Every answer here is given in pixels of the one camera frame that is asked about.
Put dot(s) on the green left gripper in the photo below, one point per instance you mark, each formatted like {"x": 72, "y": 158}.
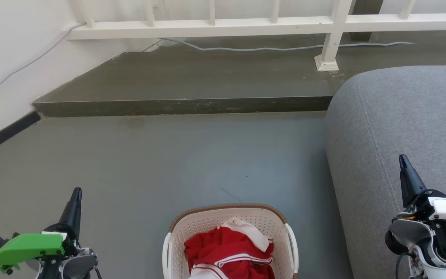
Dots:
{"x": 27, "y": 246}

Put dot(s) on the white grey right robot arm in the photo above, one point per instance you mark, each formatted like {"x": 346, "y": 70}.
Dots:
{"x": 432, "y": 246}

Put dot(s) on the white perforated plastic laundry basket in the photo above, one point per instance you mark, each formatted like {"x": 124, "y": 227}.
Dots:
{"x": 207, "y": 228}

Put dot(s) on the grey fabric sofa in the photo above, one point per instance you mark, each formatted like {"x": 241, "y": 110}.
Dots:
{"x": 397, "y": 120}

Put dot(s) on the black baseboard strip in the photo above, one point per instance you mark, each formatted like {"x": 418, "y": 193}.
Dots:
{"x": 4, "y": 133}

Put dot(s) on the red and white garment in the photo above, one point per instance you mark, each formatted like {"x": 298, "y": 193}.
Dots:
{"x": 229, "y": 248}

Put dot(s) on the raised grey concrete step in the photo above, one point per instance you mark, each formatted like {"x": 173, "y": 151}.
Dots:
{"x": 192, "y": 81}

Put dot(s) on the white metal railing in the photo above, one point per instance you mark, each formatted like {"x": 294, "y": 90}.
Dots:
{"x": 246, "y": 26}

